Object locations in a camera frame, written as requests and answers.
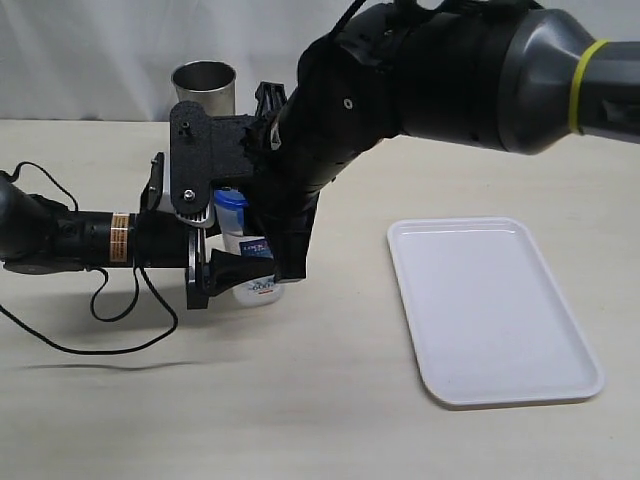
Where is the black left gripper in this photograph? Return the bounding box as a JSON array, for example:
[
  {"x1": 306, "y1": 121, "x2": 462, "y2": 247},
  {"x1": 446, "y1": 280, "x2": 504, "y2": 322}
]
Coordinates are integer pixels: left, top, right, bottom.
[{"x1": 134, "y1": 152, "x2": 275, "y2": 309}]

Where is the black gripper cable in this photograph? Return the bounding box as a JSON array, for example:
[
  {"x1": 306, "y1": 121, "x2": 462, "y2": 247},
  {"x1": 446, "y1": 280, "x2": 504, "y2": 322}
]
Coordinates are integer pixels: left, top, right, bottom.
[
  {"x1": 0, "y1": 160, "x2": 180, "y2": 355},
  {"x1": 327, "y1": 0, "x2": 369, "y2": 39}
]

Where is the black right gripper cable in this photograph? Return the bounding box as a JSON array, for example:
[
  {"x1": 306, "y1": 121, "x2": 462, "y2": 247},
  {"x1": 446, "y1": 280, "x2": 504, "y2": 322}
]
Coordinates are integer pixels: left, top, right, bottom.
[{"x1": 327, "y1": 0, "x2": 369, "y2": 39}]

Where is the blue plastic lid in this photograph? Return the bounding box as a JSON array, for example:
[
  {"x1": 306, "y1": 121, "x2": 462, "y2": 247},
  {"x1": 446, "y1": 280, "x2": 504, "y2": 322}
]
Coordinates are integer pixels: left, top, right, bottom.
[{"x1": 214, "y1": 189, "x2": 248, "y2": 236}]

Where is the clear plastic tall container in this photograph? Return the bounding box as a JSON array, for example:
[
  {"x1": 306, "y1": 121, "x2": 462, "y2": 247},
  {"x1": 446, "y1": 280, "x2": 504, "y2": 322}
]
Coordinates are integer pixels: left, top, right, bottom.
[{"x1": 213, "y1": 188, "x2": 284, "y2": 308}]

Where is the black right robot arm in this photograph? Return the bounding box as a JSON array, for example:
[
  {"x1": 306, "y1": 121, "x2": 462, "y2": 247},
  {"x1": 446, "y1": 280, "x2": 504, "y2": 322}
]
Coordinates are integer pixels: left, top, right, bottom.
[{"x1": 170, "y1": 1, "x2": 639, "y2": 282}]

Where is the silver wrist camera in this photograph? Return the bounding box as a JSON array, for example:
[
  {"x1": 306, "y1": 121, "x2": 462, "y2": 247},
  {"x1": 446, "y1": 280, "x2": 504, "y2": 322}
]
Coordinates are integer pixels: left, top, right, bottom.
[
  {"x1": 175, "y1": 204, "x2": 216, "y2": 229},
  {"x1": 157, "y1": 188, "x2": 175, "y2": 215}
]

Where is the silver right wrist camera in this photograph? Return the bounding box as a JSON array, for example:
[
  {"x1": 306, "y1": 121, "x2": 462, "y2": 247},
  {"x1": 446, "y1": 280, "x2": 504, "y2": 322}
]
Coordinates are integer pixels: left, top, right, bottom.
[{"x1": 175, "y1": 204, "x2": 216, "y2": 229}]

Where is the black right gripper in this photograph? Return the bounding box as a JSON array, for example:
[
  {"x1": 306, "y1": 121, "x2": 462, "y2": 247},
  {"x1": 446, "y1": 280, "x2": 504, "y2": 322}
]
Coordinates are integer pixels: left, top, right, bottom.
[{"x1": 169, "y1": 83, "x2": 319, "y2": 283}]

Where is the stainless steel cup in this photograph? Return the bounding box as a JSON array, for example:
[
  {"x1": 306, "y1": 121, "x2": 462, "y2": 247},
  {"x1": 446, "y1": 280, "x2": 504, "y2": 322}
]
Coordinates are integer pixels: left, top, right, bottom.
[{"x1": 171, "y1": 60, "x2": 236, "y2": 117}]

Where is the white curtain backdrop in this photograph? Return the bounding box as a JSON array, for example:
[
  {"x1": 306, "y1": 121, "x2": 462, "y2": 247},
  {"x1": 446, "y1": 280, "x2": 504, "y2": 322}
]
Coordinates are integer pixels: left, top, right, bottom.
[{"x1": 0, "y1": 0, "x2": 640, "y2": 151}]

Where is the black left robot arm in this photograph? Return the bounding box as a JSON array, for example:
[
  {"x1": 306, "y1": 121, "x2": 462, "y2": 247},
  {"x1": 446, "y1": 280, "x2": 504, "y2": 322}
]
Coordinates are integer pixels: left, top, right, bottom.
[{"x1": 1, "y1": 154, "x2": 275, "y2": 309}]

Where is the white plastic tray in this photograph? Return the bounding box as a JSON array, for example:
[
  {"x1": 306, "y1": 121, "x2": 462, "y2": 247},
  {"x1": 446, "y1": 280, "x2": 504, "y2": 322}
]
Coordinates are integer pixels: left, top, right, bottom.
[{"x1": 387, "y1": 216, "x2": 605, "y2": 410}]

